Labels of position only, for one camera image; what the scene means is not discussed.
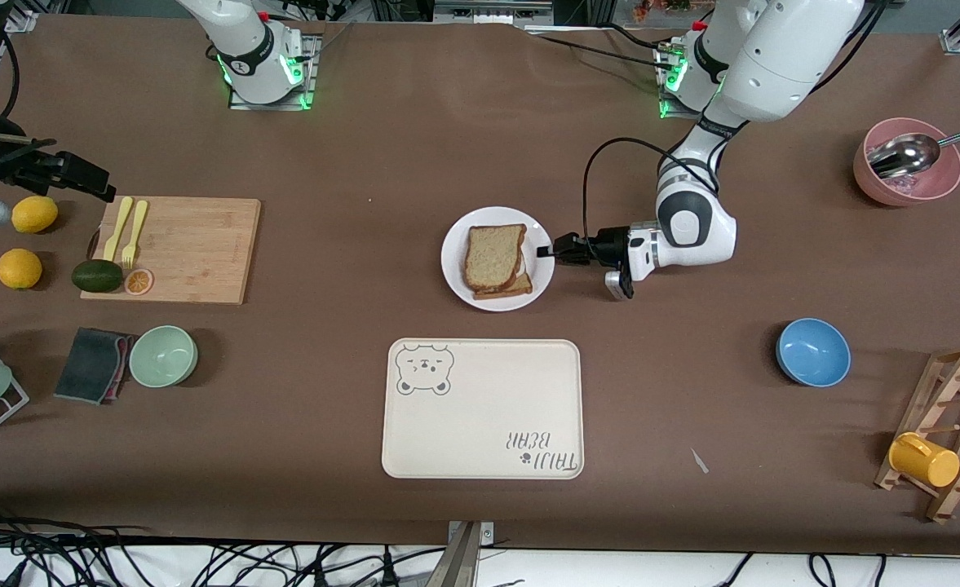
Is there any plain brown bread slice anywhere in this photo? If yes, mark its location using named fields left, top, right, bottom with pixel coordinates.
left=462, top=223, right=529, bottom=293

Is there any white round plate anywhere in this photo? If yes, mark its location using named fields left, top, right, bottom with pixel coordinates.
left=440, top=206, right=555, bottom=312

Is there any yellow plastic knife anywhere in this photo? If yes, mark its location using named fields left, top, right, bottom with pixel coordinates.
left=103, top=196, right=134, bottom=262

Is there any yellow plastic fork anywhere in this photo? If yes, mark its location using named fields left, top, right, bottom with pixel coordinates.
left=122, top=201, right=149, bottom=270

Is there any yellow lemon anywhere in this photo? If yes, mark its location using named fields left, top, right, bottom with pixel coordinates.
left=11, top=196, right=60, bottom=235

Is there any dark green avocado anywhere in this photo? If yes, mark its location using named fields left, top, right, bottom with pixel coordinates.
left=71, top=259, right=125, bottom=294

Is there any wooden cutting board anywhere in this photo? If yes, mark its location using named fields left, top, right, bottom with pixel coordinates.
left=80, top=196, right=262, bottom=306

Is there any round yellow orange fruit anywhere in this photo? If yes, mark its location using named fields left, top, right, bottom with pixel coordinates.
left=0, top=248, right=44, bottom=290

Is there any dark grey folded cloth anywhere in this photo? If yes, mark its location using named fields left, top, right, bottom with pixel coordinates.
left=53, top=327, right=134, bottom=406

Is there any pale green bowl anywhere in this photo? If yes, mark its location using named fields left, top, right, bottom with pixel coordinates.
left=128, top=325, right=199, bottom=389

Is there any cream tray with bear print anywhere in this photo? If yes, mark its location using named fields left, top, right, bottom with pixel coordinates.
left=381, top=338, right=585, bottom=480

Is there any blue bowl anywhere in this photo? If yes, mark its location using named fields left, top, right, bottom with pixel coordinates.
left=776, top=318, right=852, bottom=388

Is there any grey metal box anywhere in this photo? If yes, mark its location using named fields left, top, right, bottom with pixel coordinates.
left=433, top=0, right=555, bottom=25

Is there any metal spoon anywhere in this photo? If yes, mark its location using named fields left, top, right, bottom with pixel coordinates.
left=867, top=124, right=960, bottom=180

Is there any pink bowl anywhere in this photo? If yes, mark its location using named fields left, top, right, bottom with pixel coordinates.
left=853, top=117, right=960, bottom=207

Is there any wooden mug rack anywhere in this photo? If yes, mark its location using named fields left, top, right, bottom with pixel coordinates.
left=874, top=344, right=960, bottom=524

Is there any yellow mug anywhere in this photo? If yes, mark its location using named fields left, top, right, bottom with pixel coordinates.
left=888, top=432, right=960, bottom=488

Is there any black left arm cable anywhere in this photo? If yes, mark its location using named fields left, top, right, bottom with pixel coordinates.
left=581, top=136, right=723, bottom=245

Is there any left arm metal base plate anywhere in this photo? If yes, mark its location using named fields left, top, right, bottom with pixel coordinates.
left=656, top=41, right=745, bottom=121

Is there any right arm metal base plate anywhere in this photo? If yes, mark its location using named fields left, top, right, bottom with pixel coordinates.
left=228, top=33, right=319, bottom=112

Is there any black base cable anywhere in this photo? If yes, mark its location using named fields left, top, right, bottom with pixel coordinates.
left=529, top=23, right=680, bottom=73

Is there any metal table bracket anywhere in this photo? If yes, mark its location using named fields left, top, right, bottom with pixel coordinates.
left=439, top=520, right=495, bottom=587

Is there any black floor cable bundle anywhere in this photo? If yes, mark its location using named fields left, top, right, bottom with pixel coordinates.
left=0, top=505, right=448, bottom=587
left=716, top=553, right=888, bottom=587

